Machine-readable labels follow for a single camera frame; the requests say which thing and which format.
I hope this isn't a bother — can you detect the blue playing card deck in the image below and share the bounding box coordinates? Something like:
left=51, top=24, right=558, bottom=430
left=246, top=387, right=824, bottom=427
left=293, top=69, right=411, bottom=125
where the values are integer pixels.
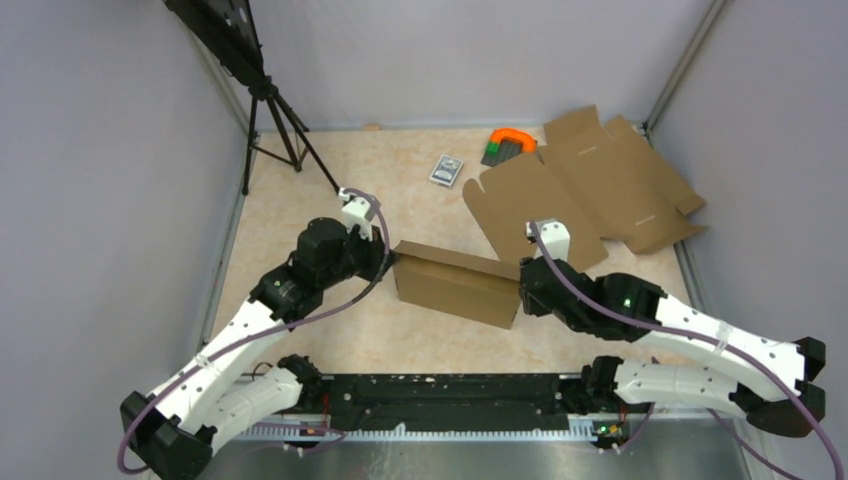
left=428, top=155, right=464, bottom=188

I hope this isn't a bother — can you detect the black tripod stand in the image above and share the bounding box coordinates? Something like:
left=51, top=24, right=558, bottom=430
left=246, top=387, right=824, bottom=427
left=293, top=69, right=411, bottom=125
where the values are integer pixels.
left=241, top=76, right=340, bottom=196

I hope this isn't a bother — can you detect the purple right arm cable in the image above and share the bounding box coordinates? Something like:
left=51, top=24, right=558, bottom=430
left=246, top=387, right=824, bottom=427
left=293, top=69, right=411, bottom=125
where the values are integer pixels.
left=526, top=221, right=848, bottom=480

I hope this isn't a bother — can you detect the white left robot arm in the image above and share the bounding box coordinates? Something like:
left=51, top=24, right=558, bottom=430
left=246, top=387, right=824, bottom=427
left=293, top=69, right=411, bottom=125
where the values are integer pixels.
left=117, top=216, right=393, bottom=479

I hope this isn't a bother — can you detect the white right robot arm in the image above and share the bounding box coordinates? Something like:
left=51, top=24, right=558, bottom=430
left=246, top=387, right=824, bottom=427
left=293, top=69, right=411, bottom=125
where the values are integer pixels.
left=519, top=257, right=826, bottom=438

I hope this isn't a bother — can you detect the grey toy brick plate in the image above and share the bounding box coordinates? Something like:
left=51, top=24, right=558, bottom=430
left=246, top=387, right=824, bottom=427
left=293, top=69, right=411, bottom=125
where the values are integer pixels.
left=481, top=139, right=524, bottom=167

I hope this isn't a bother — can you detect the orange curved toy piece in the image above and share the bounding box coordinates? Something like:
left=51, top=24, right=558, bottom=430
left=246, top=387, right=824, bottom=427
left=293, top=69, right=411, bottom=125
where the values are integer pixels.
left=488, top=127, right=537, bottom=153

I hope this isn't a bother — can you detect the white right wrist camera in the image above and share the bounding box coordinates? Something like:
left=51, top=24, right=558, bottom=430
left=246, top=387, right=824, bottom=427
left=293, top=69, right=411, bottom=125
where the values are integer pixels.
left=526, top=218, right=571, bottom=261

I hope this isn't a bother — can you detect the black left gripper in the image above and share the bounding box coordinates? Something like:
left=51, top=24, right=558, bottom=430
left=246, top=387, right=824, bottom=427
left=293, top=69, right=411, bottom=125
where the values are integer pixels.
left=320, top=221, right=400, bottom=289

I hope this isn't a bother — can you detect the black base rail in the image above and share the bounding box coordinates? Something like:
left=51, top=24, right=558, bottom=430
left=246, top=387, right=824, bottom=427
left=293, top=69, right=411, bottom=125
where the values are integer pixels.
left=285, top=373, right=627, bottom=433

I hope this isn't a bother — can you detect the black perforated board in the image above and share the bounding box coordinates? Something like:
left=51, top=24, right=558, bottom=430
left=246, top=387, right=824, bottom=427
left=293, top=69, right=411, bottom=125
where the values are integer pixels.
left=164, top=0, right=266, bottom=87

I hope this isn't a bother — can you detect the brown cardboard box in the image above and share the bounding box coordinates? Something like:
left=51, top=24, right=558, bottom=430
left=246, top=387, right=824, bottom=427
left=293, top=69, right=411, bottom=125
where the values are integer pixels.
left=463, top=105, right=706, bottom=272
left=392, top=241, right=520, bottom=330

